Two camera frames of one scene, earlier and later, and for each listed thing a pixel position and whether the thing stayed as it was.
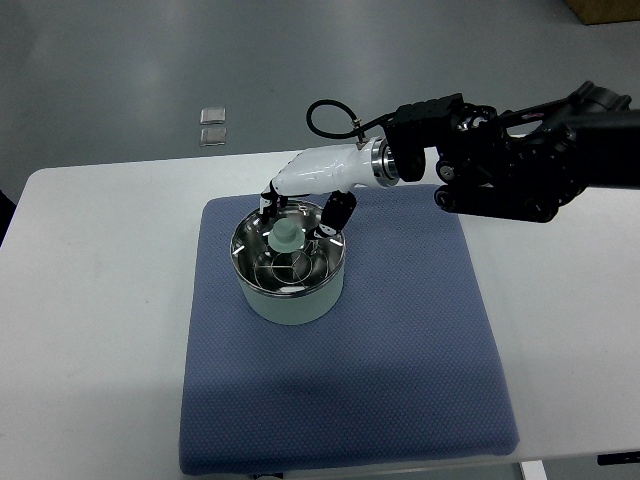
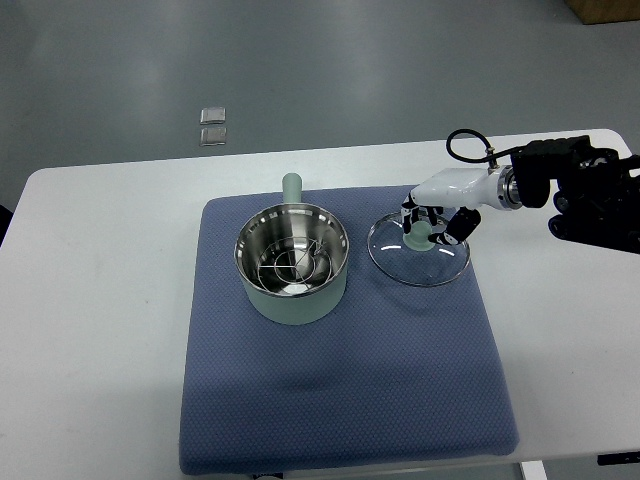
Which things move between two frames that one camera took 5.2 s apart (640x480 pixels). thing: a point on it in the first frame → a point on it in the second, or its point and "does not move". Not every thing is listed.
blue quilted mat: [407, 369] does not move
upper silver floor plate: [211, 116] does not move
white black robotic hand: [332, 172] → [460, 193]
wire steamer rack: [291, 271] does not move
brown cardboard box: [592, 12] does not move
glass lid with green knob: [279, 258] → [413, 258]
